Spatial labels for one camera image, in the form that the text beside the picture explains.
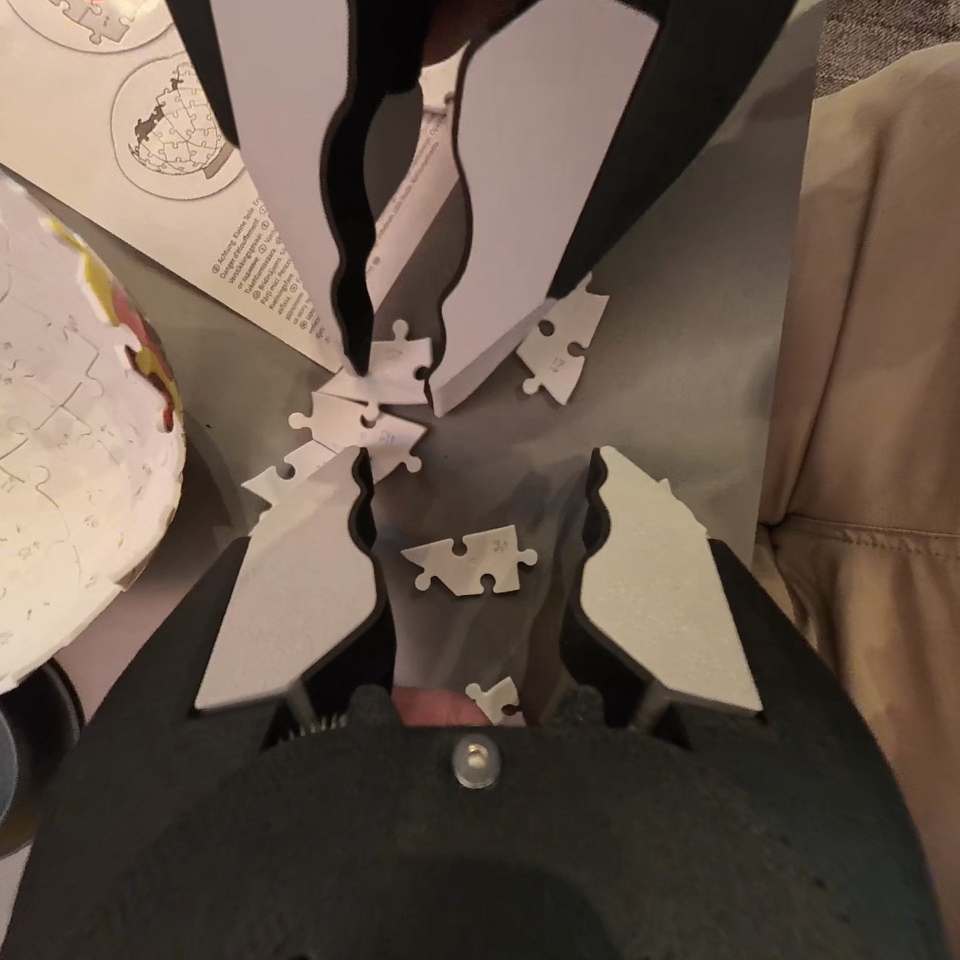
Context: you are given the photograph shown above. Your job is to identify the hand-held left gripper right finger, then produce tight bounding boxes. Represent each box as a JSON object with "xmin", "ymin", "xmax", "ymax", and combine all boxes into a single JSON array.
[{"xmin": 561, "ymin": 444, "xmax": 766, "ymax": 727}]

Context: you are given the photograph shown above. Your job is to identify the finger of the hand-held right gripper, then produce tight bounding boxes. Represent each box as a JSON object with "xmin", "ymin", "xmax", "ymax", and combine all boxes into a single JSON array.
[
  {"xmin": 212, "ymin": 0, "xmax": 423, "ymax": 378},
  {"xmin": 426, "ymin": 0, "xmax": 661, "ymax": 419}
]

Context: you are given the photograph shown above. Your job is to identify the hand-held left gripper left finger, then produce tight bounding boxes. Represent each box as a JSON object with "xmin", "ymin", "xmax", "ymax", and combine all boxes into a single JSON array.
[{"xmin": 193, "ymin": 446, "xmax": 396, "ymax": 714}]

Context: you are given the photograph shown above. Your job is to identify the partly built puzzle ball shell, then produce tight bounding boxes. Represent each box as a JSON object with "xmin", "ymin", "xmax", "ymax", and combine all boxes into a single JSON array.
[{"xmin": 0, "ymin": 168, "xmax": 187, "ymax": 687}]

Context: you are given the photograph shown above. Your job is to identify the black puzzle ball stand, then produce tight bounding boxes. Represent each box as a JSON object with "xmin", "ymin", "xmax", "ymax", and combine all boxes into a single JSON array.
[{"xmin": 0, "ymin": 663, "xmax": 85, "ymax": 856}]

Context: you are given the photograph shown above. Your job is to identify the person's right hand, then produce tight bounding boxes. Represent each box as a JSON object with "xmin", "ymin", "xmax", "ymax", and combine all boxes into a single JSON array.
[{"xmin": 422, "ymin": 0, "xmax": 539, "ymax": 63}]

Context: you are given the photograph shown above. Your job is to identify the white instruction leaflet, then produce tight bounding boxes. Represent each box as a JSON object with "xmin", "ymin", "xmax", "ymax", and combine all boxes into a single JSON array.
[{"xmin": 0, "ymin": 0, "xmax": 465, "ymax": 370}]

